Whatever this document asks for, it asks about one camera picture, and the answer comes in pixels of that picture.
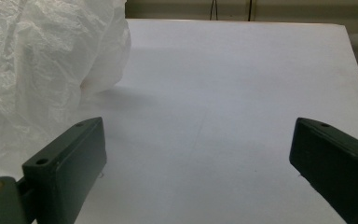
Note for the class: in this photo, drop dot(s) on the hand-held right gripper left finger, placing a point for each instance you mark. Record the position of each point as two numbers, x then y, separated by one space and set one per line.
68 161

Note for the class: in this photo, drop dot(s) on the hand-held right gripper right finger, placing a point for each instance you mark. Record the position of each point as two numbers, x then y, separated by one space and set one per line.
335 161

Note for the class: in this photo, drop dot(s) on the white translucent plastic bag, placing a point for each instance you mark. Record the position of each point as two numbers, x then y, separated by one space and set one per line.
43 68

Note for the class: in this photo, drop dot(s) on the pale grey table mat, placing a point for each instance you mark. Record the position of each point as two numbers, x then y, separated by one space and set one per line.
214 93

